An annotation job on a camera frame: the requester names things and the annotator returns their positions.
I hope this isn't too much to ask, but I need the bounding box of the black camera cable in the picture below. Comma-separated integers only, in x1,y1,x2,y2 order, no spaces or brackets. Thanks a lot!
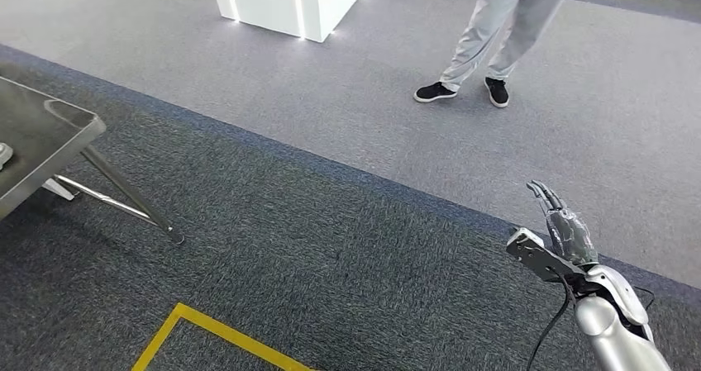
525,283,574,371

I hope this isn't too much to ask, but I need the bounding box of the person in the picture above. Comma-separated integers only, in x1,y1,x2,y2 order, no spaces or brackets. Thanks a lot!
413,0,614,110

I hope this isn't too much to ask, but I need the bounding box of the white plinth with light strips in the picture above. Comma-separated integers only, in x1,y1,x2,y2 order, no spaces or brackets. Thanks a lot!
207,0,369,44

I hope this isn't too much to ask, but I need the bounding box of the stainless steel table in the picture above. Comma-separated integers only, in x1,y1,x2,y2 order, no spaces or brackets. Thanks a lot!
0,75,186,246

